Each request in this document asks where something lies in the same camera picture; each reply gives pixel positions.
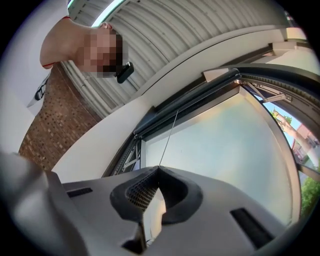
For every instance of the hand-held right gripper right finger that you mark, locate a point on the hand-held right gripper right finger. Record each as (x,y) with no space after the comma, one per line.
(212,207)

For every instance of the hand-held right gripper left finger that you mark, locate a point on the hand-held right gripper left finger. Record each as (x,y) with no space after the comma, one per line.
(100,197)

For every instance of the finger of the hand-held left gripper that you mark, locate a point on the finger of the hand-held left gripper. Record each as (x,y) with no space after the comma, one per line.
(37,212)

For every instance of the frosted glass window sash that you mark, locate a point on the frosted glass window sash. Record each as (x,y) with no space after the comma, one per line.
(212,155)

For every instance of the person's white shirt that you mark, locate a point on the person's white shirt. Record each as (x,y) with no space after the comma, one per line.
(22,75)

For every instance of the person's head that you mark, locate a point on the person's head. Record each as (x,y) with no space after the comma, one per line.
(75,45)

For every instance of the black head-mounted camera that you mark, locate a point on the black head-mounted camera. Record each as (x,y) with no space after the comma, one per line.
(125,72)

